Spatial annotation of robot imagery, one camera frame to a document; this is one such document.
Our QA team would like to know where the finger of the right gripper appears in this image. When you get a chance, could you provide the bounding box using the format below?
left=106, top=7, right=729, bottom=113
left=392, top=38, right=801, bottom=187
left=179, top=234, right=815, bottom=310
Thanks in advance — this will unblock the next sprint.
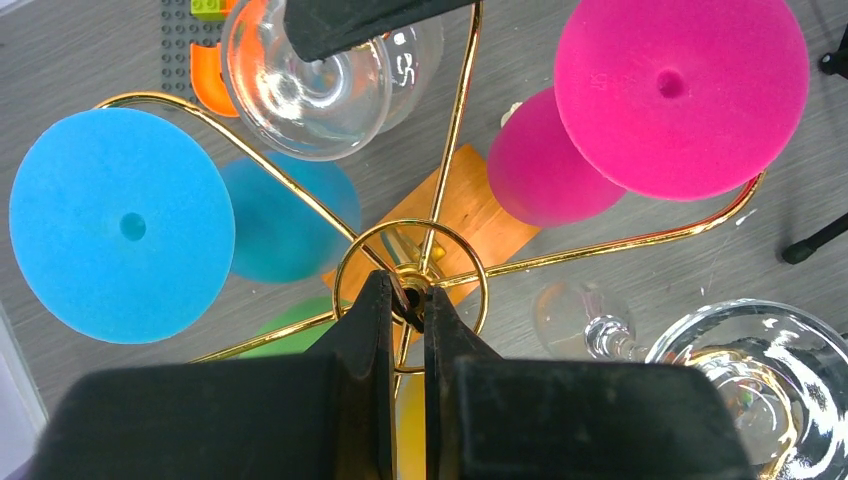
left=283, top=0, right=472, bottom=61

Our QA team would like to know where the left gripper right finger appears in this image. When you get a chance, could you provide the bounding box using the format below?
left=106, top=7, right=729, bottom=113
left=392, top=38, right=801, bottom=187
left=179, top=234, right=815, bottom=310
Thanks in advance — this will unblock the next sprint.
left=424, top=287, right=754, bottom=479

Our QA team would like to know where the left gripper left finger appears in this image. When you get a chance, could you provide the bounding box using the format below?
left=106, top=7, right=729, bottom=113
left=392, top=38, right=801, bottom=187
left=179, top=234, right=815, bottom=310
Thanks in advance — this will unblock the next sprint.
left=28, top=271, right=395, bottom=479

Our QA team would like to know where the green plastic wine glass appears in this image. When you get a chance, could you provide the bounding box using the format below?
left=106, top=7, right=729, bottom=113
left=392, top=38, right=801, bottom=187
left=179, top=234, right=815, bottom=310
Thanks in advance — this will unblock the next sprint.
left=238, top=296, right=352, bottom=360

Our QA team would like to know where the orange plastic wine glass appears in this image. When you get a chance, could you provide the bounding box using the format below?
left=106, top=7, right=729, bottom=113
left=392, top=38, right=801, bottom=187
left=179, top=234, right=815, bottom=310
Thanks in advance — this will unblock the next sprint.
left=395, top=376, right=426, bottom=480

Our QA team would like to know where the clear wine glass back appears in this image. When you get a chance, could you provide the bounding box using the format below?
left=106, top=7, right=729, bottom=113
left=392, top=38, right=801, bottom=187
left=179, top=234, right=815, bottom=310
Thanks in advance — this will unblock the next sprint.
left=221, top=1, right=444, bottom=161

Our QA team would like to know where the clear wine glass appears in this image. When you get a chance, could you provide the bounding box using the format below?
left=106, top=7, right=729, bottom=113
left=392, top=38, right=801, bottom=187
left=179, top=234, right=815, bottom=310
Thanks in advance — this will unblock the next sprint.
left=532, top=282, right=847, bottom=479
left=221, top=1, right=444, bottom=161

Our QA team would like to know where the gold wire wine glass rack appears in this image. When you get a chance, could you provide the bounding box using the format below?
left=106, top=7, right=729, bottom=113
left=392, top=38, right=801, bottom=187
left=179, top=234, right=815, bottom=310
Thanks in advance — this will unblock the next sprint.
left=98, top=2, right=765, bottom=362

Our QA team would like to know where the blue plastic wine glass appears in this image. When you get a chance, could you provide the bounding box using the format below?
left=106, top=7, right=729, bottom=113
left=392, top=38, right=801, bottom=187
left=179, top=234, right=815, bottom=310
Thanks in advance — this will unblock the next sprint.
left=9, top=108, right=348, bottom=344

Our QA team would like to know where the pink plastic wine glass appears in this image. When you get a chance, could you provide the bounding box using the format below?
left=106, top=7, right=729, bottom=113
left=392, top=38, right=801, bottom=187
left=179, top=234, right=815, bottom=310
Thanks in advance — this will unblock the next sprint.
left=487, top=1, right=810, bottom=228

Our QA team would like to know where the green lego brick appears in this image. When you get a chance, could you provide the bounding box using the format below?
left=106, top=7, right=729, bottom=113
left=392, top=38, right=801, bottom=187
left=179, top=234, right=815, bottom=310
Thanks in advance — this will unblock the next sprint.
left=190, top=0, right=230, bottom=22

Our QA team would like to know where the orange plastic bowl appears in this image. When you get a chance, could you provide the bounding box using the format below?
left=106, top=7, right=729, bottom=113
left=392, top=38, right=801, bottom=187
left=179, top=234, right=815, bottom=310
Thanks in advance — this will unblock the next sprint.
left=189, top=0, right=238, bottom=118

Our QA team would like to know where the grey lego baseplate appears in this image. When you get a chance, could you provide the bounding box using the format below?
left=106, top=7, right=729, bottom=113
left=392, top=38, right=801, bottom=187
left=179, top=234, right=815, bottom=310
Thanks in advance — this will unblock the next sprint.
left=159, top=0, right=224, bottom=104

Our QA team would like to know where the white chess pawn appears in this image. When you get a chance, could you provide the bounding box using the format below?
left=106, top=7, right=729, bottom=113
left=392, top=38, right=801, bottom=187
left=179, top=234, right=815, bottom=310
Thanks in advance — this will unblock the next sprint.
left=500, top=102, right=523, bottom=128

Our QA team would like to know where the black perforated music stand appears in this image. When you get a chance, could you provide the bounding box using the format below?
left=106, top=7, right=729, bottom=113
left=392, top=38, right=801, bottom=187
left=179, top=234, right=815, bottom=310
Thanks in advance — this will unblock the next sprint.
left=781, top=26, right=848, bottom=266

